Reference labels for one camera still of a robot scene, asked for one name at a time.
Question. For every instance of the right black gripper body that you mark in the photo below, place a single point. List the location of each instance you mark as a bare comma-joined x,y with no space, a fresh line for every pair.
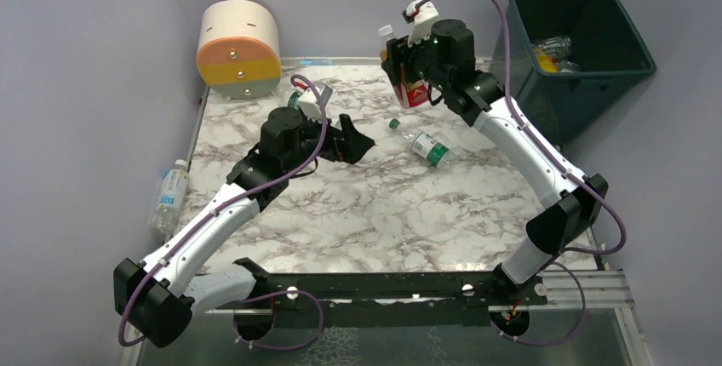
398,63

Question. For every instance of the amber tea bottle red label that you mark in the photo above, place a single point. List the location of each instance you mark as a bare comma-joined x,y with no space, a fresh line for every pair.
409,95

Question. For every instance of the clear bottle green cap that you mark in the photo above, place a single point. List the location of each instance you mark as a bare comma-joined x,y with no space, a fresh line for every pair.
424,145

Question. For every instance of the yellow bottle green label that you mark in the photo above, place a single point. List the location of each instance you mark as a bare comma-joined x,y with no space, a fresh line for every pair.
545,62

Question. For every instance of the clear bottle purple-blue label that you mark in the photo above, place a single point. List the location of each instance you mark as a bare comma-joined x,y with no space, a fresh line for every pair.
559,49

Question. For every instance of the tall clear bottle blue label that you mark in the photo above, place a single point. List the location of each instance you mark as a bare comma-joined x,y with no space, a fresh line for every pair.
172,193

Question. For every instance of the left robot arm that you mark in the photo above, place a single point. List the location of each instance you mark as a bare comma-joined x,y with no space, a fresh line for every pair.
192,250

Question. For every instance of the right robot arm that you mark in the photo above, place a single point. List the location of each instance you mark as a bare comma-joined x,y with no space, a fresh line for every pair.
570,198

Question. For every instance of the dark green plastic bin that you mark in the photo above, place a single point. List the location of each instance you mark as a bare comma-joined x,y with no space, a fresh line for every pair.
605,44

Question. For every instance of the clear bottle green label back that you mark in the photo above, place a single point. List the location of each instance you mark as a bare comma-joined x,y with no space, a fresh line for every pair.
294,101

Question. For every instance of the round pastel drawer cabinet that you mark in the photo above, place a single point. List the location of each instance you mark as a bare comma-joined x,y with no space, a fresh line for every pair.
238,50

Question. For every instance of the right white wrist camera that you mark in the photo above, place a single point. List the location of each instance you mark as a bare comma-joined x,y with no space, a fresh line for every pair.
421,14

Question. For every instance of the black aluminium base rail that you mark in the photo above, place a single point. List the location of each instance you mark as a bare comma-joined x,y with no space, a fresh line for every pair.
366,300

